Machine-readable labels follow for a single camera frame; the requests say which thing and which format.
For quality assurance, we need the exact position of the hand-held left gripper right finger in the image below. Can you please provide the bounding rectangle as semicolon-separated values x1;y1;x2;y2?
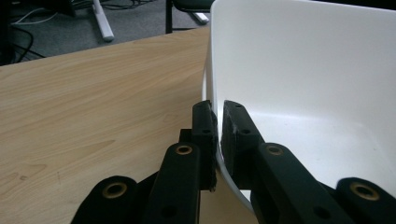
220;100;265;190

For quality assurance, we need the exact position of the white plastic bin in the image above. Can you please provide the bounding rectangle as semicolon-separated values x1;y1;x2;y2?
201;0;396;216

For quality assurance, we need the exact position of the black floor cable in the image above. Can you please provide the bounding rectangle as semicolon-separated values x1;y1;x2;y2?
8;24;47;63

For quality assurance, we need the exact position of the white floor cable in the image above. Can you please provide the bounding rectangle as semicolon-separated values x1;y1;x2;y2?
10;7;59;26

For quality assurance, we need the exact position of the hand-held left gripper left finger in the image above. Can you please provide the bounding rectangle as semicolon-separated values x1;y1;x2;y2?
191;100;219;192

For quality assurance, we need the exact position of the black folding chair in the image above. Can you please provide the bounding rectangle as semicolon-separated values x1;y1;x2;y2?
164;0;216;35

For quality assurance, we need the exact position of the white metal desk frame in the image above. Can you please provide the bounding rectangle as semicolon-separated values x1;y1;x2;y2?
92;0;210;43

